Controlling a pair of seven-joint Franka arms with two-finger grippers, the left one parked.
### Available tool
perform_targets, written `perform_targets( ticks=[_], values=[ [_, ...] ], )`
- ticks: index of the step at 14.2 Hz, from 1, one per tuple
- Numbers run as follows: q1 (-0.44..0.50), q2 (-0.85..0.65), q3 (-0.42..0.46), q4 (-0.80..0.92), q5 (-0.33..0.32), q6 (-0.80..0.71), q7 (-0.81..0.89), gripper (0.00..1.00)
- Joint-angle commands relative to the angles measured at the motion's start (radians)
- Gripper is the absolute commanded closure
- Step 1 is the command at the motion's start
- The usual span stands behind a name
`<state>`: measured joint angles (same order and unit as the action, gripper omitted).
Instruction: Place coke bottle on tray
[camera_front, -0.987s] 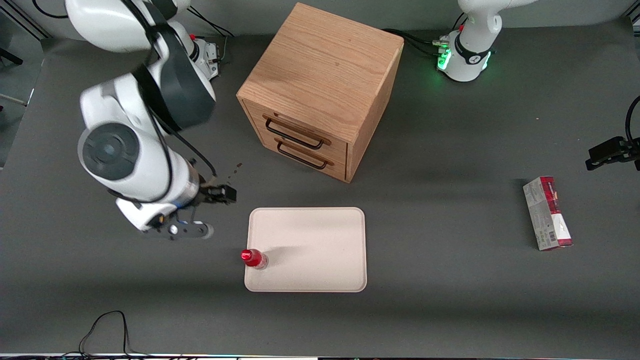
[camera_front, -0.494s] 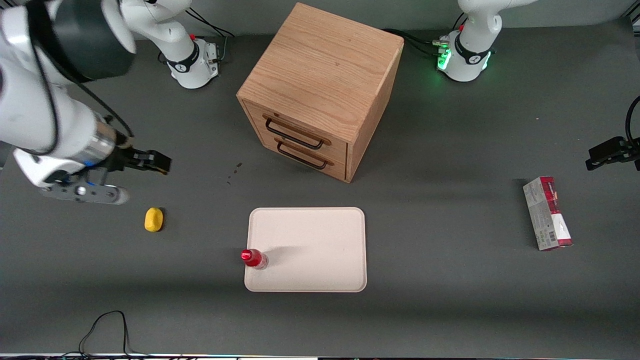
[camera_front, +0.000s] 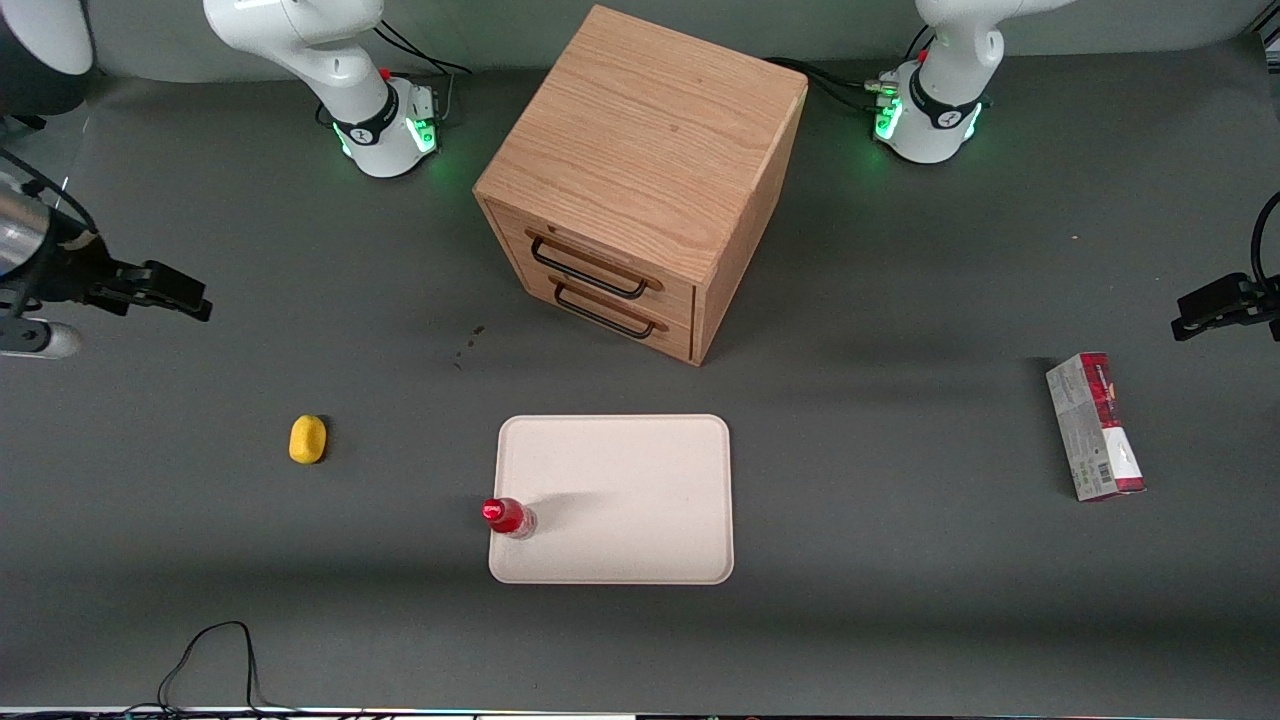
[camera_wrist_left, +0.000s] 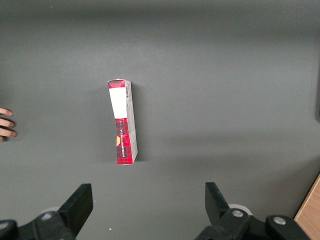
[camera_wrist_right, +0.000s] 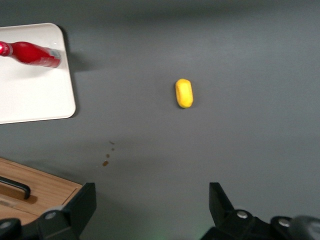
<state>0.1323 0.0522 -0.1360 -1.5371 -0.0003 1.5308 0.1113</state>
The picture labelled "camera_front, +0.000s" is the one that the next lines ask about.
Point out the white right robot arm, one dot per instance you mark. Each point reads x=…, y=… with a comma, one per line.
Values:
x=340, y=60

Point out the black stand leg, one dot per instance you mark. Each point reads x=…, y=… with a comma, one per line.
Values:
x=25, y=122

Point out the yellow lemon-shaped object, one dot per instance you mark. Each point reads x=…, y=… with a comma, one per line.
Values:
x=308, y=440

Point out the red coke bottle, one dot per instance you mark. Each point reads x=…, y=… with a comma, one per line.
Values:
x=508, y=517

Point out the wooden two-drawer cabinet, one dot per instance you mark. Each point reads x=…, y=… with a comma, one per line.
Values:
x=645, y=150

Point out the cream rectangular plastic tray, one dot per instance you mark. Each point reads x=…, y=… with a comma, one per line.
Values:
x=630, y=490

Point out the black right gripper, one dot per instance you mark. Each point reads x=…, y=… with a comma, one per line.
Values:
x=70, y=268

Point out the red and white carton box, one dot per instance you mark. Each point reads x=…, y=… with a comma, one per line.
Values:
x=1095, y=425

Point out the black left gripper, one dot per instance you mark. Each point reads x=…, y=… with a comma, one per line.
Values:
x=1232, y=303

